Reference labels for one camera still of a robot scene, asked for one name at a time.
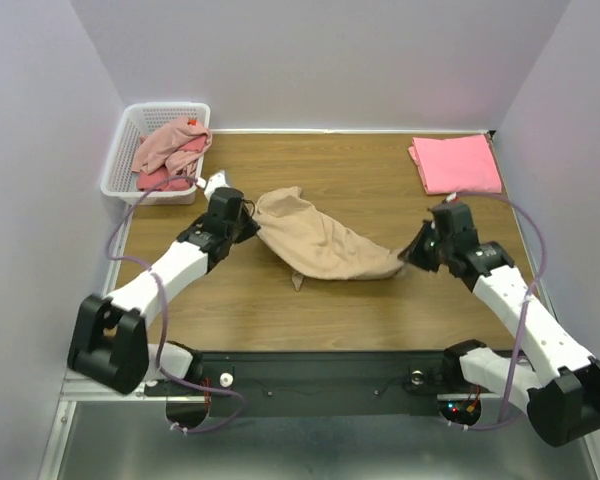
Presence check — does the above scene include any beige t shirt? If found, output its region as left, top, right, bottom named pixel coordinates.
left=254, top=186, right=406, bottom=289

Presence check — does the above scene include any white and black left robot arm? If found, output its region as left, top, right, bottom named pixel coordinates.
left=67, top=186, right=259, bottom=394

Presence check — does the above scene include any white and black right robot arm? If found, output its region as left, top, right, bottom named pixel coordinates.
left=399, top=194, right=600, bottom=447

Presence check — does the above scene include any folded bright pink t shirt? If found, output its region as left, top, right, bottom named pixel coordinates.
left=408, top=134, right=503, bottom=195

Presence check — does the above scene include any dusty pink t shirt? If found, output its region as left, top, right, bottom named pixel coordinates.
left=131, top=116, right=213, bottom=177

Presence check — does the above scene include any white perforated plastic basket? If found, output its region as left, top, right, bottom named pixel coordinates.
left=100, top=101, right=213, bottom=205

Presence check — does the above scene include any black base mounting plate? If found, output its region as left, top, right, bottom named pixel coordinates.
left=144, top=350, right=481, bottom=419

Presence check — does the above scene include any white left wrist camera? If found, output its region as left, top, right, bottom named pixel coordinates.
left=195, top=170, right=231, bottom=202

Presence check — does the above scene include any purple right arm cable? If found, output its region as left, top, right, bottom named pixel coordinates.
left=447, top=191, right=549, bottom=432

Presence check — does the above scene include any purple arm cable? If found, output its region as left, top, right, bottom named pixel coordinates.
left=447, top=191, right=549, bottom=432
left=104, top=174, right=246, bottom=435

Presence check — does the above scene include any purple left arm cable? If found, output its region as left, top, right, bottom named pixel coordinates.
left=104, top=174, right=246, bottom=435

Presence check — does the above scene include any aluminium frame rail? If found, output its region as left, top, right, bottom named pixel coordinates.
left=60, top=370, right=145, bottom=402

